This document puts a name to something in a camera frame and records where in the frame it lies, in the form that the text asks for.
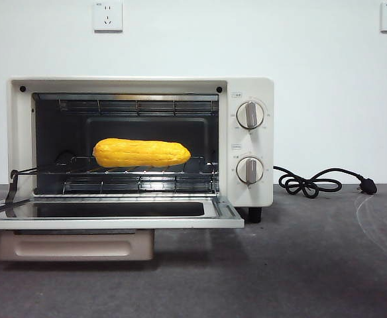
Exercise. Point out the large oven control knob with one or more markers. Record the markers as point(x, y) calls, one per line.
point(250, 115)

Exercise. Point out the cream toaster oven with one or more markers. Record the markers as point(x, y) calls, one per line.
point(263, 198)

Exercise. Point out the black oven foot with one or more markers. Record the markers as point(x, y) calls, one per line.
point(255, 215)

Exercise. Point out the yellow corn cob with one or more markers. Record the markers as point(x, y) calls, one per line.
point(140, 152)

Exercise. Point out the small oven control knob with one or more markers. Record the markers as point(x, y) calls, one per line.
point(250, 169)

